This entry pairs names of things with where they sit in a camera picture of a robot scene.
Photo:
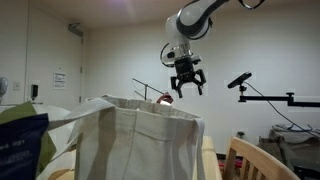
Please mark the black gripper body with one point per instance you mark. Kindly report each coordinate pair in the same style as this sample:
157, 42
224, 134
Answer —
185, 68

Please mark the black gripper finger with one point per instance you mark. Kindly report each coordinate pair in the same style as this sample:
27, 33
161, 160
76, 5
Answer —
175, 83
202, 78

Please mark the beige canvas tote bag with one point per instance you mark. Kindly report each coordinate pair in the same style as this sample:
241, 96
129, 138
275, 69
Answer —
133, 143

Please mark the blue drink mix box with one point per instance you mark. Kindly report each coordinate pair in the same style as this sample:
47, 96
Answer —
20, 150

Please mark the red white object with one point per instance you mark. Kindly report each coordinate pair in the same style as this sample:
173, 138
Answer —
165, 97

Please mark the thin metal rod stand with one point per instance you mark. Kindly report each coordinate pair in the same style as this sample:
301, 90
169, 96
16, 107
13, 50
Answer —
145, 93

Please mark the red floor object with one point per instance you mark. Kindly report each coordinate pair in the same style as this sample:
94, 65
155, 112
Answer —
237, 163

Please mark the wooden chair back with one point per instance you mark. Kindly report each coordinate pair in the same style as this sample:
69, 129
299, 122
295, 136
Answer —
256, 155

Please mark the grey door closer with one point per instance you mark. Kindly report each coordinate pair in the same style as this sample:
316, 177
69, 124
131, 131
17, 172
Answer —
75, 30

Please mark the white paper notice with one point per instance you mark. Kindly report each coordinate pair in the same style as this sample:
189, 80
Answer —
59, 80

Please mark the white door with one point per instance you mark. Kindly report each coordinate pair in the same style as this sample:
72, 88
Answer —
46, 56

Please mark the white paper sheet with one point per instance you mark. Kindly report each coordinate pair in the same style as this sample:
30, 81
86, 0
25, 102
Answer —
61, 162

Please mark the grey round object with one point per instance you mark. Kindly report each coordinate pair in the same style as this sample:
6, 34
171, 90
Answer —
2, 87

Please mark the black stereo camera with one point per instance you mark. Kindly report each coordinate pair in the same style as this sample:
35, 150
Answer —
239, 80

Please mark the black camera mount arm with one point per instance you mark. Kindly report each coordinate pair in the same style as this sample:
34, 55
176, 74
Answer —
266, 98

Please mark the black wall device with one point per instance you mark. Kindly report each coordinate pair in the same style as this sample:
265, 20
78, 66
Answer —
34, 90

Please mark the white light switch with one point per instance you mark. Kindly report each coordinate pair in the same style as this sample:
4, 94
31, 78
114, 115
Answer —
16, 86

